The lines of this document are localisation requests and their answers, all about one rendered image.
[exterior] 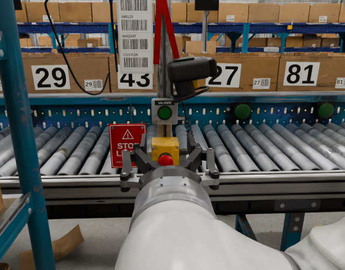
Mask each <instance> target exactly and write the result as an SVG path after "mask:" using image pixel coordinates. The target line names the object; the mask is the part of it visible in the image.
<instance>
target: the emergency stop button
mask: <svg viewBox="0 0 345 270"><path fill-rule="evenodd" d="M158 164H159V165H161V166H170V165H174V161H173V159H172V157H171V156H169V155H163V156H161V157H160V158H159V159H158Z"/></svg>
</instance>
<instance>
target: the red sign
mask: <svg viewBox="0 0 345 270"><path fill-rule="evenodd" d="M108 126H109V141H110V156H111V168H123V165H122V150H125V149H127V150H129V152H131V151H133V144H141V138H142V134H143V133H145V134H146V124H108ZM146 155H147V156H148V157H149V158H150V159H152V152H147V151H146ZM131 164H132V168H137V166H136V165H135V164H134V163H133V162H131Z"/></svg>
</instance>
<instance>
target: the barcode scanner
mask: <svg viewBox="0 0 345 270"><path fill-rule="evenodd" d="M172 60H173V61H170V62H169V63H168V64H167V71H168V78H169V80H170V81H171V82H172V83H174V86H175V90H176V93H177V97H174V98H173V99H174V102H175V103H179V102H182V101H185V100H188V99H191V98H193V97H195V89H197V88H199V84H198V81H197V80H200V79H206V78H208V77H216V76H217V73H218V70H217V63H216V60H215V59H214V58H211V57H204V56H198V57H193V56H189V57H182V58H174V59H172Z"/></svg>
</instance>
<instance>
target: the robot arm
mask: <svg viewBox="0 0 345 270"><path fill-rule="evenodd" d="M343 2H344V8H345V0H343ZM146 151H147V141H146V134H145V133H143V134H142V138H141V144H133V151H131V152H129V150H127V149H125V150H122V165H123V171H122V172H121V174H120V184H121V192H128V191H129V190H130V188H139V190H140V192H139V193H138V195H137V197H136V199H135V202H134V210H133V214H132V219H131V222H130V227H129V234H128V235H127V237H126V239H125V240H124V242H123V244H122V247H121V249H120V252H119V255H118V258H117V261H116V265H115V270H345V217H344V218H342V219H341V220H340V221H338V222H336V223H333V224H329V225H326V226H318V227H313V228H312V230H311V231H310V233H309V234H308V235H307V236H306V237H305V238H304V239H302V240H301V241H299V242H298V243H297V244H295V245H293V246H291V247H289V248H287V249H286V250H285V251H284V252H282V251H279V250H276V249H273V248H271V247H268V246H265V245H263V244H261V243H259V242H256V241H254V240H252V239H250V238H248V237H246V236H244V235H243V234H241V233H240V232H238V231H236V230H235V229H233V228H232V227H230V226H228V225H227V224H225V223H224V222H222V221H219V220H218V219H217V217H216V215H215V213H214V210H213V207H212V204H211V200H210V198H209V196H208V194H207V192H206V191H205V189H204V188H203V187H202V186H209V187H210V188H211V189H212V190H218V189H219V181H220V172H219V171H218V170H217V169H216V168H215V158H214V149H213V148H208V149H207V150H206V151H205V150H203V148H202V147H201V146H200V144H199V143H194V141H193V138H192V134H191V133H187V151H188V154H189V156H188V158H187V159H186V160H183V161H182V162H181V163H180V164H179V165H177V166H173V165H170V166H161V165H159V164H158V163H157V162H156V161H152V160H151V159H150V158H149V157H148V156H147V155H146ZM202 160H203V161H206V170H205V173H204V174H203V177H200V175H198V174H196V173H195V172H196V170H197V169H198V167H199V166H202ZM131 162H133V163H134V164H135V165H136V166H137V167H138V169H139V170H140V171H141V172H142V173H143V175H142V176H141V177H140V178H137V176H136V175H134V171H132V164H131Z"/></svg>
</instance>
